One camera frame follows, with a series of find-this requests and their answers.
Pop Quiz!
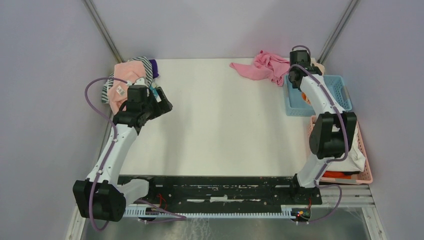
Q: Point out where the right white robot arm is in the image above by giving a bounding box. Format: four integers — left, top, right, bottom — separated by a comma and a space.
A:
288, 45, 357, 204

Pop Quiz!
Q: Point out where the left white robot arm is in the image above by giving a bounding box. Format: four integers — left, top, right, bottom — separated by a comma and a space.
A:
72, 85, 173, 222

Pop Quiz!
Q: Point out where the orange cartoon towel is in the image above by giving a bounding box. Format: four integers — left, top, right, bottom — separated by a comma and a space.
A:
301, 92, 312, 106

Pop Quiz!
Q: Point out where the purple cloth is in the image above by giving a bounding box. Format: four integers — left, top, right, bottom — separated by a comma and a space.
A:
149, 59, 159, 79

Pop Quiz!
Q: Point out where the pink crumpled towel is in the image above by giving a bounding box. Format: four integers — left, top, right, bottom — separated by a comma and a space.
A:
229, 50, 290, 87

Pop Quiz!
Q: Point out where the striped cloth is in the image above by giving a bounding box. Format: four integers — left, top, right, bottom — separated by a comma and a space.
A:
101, 56, 155, 105

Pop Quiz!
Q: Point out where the white cloth in basket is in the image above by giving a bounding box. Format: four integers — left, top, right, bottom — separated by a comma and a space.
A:
341, 131, 366, 172

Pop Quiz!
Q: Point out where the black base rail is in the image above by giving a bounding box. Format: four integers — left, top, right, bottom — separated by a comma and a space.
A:
136, 175, 323, 215

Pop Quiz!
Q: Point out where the blue plastic basket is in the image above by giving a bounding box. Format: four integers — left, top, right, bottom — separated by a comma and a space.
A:
283, 75, 353, 117

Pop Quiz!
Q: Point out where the light pink towel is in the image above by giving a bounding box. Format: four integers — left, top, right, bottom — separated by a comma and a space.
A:
107, 60, 147, 115

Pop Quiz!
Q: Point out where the teal patterned cloth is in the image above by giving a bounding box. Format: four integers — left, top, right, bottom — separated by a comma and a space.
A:
149, 82, 162, 102

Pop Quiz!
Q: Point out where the pink plastic basket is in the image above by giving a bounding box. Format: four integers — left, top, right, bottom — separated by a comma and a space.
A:
319, 124, 373, 185

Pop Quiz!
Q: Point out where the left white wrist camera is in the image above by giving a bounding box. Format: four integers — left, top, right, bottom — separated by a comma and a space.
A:
126, 77, 149, 87

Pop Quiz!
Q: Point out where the white slotted cable duct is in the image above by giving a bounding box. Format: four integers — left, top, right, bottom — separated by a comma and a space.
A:
123, 204, 311, 220

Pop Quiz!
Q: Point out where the orange cloth in basket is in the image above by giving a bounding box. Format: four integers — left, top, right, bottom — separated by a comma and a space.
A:
322, 171, 352, 179

